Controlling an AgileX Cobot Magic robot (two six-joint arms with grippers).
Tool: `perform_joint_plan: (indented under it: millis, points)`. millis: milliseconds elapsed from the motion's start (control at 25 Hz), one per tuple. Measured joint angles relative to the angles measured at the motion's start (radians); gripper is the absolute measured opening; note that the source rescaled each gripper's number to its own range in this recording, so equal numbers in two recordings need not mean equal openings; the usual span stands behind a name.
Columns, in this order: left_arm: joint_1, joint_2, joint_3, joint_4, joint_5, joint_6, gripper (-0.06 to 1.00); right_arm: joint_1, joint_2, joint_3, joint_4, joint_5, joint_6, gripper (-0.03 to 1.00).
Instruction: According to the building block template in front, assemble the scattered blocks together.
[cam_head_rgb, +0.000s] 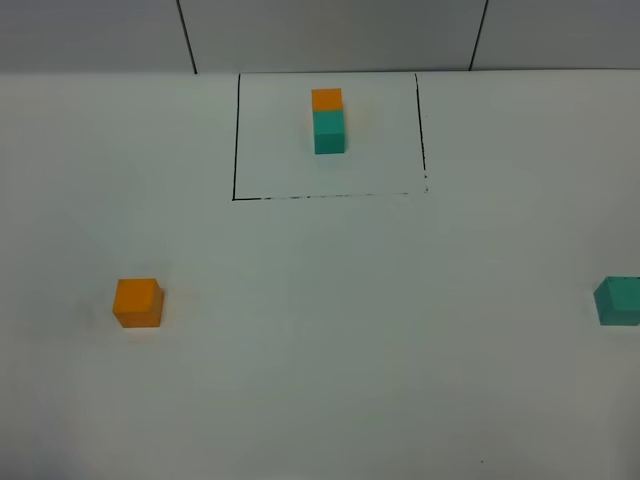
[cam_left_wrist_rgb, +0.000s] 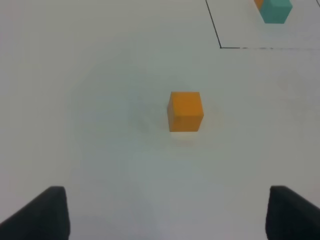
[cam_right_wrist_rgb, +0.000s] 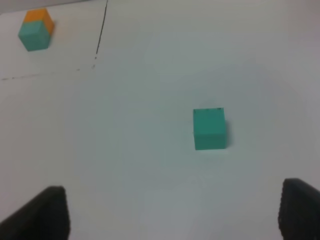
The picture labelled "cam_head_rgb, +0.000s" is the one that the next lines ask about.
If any orange template block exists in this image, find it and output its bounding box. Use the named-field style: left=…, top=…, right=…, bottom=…
left=311, top=88, right=343, bottom=112

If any teal template block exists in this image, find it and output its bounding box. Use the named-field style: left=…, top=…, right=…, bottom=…
left=313, top=110, right=346, bottom=155

